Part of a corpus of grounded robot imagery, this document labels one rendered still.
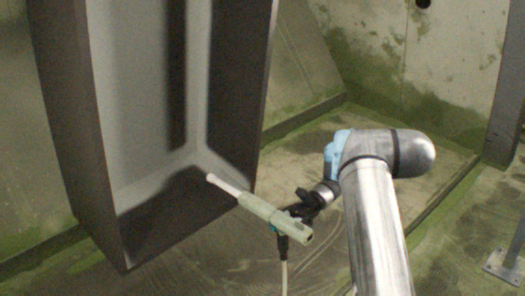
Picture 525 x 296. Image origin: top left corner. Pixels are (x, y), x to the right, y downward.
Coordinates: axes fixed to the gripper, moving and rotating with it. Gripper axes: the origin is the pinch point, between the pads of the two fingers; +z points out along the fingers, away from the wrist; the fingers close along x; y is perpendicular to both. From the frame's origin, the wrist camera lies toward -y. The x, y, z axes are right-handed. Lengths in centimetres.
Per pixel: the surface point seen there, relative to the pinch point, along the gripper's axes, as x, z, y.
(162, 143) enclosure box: 57, 3, -12
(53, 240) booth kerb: 101, 52, 36
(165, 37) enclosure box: 49, -3, -56
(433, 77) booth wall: 19, -171, 18
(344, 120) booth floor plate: 73, -150, 61
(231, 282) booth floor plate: 26, 5, 47
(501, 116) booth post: -30, -168, 27
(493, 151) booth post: -31, -166, 51
